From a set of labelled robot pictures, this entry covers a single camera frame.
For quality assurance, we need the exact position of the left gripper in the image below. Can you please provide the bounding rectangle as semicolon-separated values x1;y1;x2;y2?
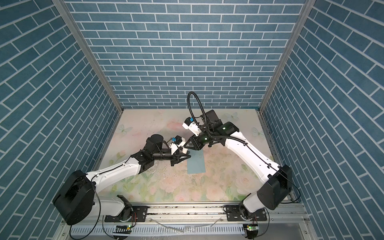
152;147;191;167

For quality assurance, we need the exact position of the teal envelope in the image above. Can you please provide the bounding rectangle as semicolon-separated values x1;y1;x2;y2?
187;150;206;175

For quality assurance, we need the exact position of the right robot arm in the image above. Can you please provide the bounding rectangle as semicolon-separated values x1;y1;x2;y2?
183;110;293;220

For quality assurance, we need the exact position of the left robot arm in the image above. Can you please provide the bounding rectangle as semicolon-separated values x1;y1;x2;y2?
53;134;191;226

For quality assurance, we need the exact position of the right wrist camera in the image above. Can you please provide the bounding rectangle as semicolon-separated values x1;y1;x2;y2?
182;117;202;137

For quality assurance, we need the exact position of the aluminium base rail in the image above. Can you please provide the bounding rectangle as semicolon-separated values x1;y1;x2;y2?
57;199;310;226

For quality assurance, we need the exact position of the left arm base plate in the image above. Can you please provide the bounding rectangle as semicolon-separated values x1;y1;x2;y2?
104;206;149;223

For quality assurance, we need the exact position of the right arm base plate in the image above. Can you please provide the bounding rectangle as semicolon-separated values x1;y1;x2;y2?
223;205;268;222

